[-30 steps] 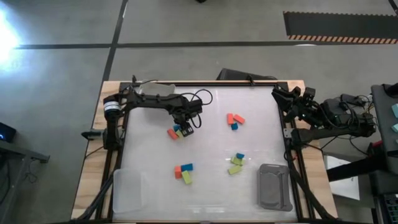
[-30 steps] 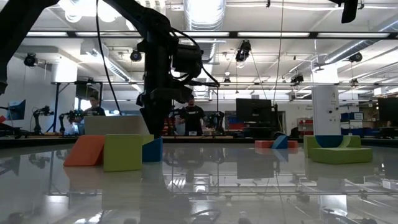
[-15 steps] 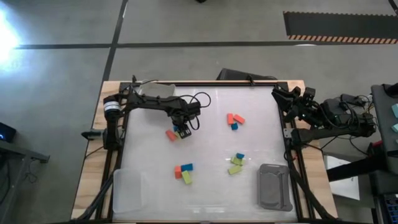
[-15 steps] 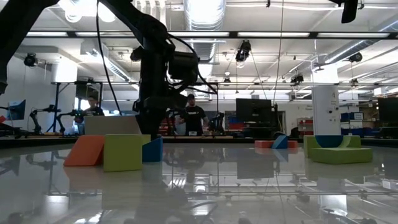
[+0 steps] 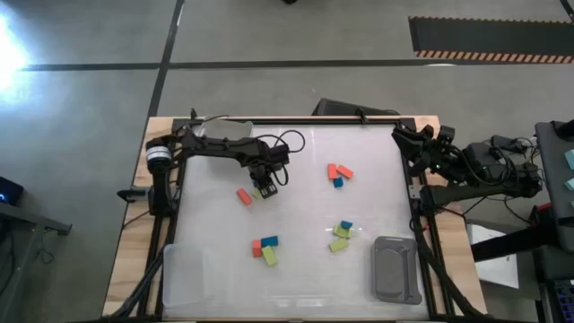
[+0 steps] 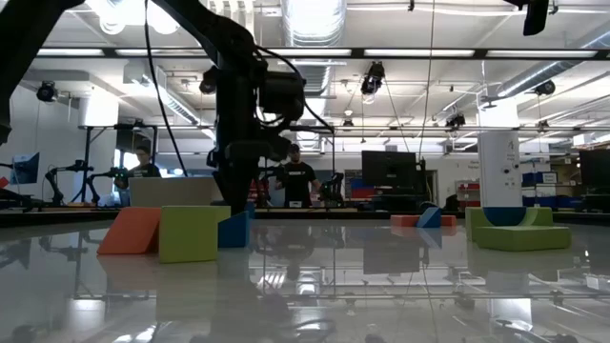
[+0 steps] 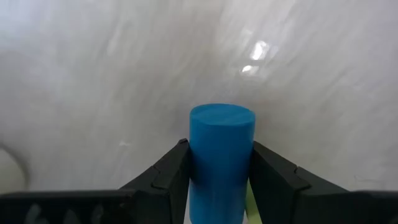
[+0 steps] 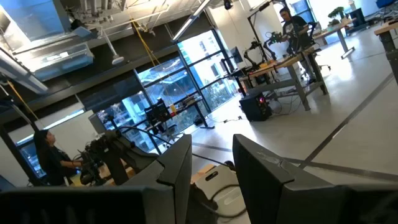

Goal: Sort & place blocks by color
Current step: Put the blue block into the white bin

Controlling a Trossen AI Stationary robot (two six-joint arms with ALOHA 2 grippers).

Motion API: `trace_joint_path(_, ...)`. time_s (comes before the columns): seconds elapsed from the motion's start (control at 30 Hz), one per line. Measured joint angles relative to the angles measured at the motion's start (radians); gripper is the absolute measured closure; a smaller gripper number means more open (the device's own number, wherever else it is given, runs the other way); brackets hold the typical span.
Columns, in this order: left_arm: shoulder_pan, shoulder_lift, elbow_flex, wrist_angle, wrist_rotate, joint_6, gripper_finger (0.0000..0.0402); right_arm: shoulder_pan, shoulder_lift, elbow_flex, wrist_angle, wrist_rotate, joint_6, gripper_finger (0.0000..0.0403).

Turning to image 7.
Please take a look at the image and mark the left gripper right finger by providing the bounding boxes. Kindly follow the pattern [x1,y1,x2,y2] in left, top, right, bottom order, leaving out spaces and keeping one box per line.
[248,141,349,224]

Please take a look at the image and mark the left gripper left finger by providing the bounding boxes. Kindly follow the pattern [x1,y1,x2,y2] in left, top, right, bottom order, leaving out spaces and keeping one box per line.
[119,138,192,224]

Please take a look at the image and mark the small green block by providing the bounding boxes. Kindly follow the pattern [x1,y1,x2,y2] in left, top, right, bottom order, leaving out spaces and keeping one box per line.
[244,182,264,224]

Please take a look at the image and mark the blue cylinder block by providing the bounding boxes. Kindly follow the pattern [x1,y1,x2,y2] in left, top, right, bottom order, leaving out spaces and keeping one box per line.
[188,103,256,224]

